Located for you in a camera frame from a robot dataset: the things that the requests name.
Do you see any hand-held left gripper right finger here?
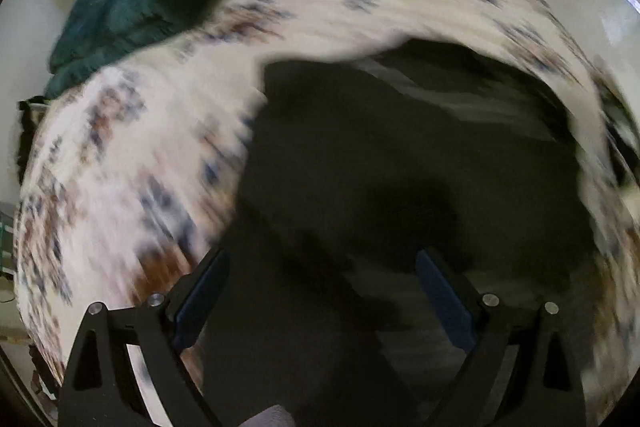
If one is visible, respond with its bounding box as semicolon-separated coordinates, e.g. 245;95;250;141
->
416;249;587;427

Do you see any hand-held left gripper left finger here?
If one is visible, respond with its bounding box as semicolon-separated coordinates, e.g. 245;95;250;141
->
58;248;231;427

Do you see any dark grey garment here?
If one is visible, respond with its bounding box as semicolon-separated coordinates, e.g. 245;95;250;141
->
200;41;601;427

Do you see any white patterned bedsheet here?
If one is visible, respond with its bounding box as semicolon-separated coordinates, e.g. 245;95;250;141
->
14;0;640;423

